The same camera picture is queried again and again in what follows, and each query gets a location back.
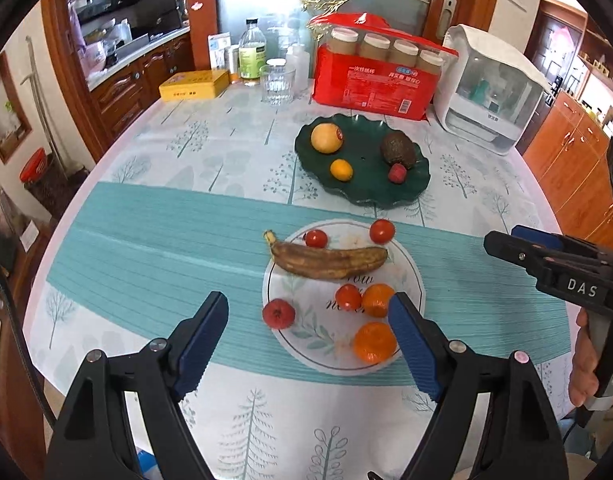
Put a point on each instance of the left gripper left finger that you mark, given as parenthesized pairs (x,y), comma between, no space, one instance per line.
(92,438)

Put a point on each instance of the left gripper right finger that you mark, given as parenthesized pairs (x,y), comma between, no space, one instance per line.
(520,439)

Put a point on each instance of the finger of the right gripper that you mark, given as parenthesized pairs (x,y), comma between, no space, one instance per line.
(533,242)
(552,259)

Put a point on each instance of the red fruit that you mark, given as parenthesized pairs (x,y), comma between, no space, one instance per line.
(397,173)
(278,314)

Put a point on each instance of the dark brown avocado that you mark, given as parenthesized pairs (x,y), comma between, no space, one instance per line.
(397,148)

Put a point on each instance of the small yellow-orange citrus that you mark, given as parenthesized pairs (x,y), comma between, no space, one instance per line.
(341,170)

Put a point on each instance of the large yellow apple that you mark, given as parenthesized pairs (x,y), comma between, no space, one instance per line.
(327,138)

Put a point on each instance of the person's right hand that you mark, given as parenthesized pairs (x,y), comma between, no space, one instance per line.
(583,383)

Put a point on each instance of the cherry tomato plate edge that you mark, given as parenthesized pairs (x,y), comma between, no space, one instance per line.
(382,231)

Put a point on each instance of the white countertop dish cabinet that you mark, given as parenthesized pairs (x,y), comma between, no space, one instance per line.
(488,95)

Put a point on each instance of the orange tangerine back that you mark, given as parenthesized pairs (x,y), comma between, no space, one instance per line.
(375,300)

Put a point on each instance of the orange tangerine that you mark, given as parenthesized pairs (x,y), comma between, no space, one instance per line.
(375,300)
(374,343)

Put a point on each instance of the orange tangerine front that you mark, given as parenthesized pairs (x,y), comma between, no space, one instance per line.
(374,343)

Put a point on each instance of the dark green scalloped plate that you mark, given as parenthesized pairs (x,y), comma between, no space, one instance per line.
(369,185)

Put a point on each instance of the cherry tomato plate middle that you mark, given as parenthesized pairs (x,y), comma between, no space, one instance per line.
(348,298)

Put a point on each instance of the white printed round plate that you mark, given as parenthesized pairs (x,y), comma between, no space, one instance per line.
(322,334)

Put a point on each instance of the cherry tomato near banana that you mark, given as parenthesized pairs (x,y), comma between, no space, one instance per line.
(316,239)

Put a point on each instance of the brown overripe banana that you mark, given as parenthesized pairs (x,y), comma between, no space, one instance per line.
(324,264)

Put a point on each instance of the red paper cup package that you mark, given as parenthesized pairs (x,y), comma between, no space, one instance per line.
(362,63)

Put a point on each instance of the red lid bin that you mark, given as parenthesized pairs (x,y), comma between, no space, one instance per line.
(35,167)

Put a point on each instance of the white plastic bottle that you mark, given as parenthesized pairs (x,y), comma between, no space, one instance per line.
(298,59)

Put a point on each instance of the clear drinking glass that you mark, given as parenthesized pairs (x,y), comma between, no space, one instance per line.
(277,79)

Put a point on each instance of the clear bottle green label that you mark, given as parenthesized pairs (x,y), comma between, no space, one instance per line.
(251,53)

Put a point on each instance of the small metal can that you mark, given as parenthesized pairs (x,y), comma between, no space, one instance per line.
(232,62)

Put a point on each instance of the yellow flat box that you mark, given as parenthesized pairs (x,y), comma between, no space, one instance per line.
(196,85)

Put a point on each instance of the white blue carton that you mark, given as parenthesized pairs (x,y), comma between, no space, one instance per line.
(218,45)

